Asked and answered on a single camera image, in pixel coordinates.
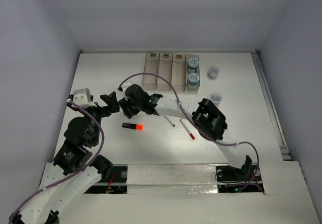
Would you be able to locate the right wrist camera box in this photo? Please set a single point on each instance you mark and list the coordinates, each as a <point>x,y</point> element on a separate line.
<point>123,87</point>

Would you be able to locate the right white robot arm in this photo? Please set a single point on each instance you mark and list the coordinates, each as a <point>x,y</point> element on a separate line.
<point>209,120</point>

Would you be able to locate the red cap white marker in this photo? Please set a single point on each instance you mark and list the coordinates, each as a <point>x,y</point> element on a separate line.
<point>187,129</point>

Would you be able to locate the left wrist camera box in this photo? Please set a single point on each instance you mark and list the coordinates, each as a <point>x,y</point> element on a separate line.
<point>82,98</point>

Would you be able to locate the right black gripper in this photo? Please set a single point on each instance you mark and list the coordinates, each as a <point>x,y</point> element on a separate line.
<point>125,102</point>

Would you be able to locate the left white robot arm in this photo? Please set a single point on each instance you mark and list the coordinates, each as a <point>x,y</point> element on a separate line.
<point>74,168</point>

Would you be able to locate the blue label putty jar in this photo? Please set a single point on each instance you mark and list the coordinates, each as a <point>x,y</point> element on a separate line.
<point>193,80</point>
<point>192,65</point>

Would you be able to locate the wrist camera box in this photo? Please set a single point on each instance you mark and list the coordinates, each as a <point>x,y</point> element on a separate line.
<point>123,87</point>
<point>82,98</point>

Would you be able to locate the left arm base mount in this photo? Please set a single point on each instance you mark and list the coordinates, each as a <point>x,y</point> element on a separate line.
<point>115,184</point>

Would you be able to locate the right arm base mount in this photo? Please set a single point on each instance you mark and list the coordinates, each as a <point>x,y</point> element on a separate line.
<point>228,174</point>

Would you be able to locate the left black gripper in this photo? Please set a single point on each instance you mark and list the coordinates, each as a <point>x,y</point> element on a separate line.
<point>113,105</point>

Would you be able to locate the blue cap white marker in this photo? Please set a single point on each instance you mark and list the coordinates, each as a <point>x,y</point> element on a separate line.
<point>169,121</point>

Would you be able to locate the clear jar of clips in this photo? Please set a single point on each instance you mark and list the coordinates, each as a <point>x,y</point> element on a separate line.
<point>213,72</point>
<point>216,99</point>

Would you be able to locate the orange cap black highlighter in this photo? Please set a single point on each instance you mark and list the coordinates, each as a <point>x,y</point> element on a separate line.
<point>138,127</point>

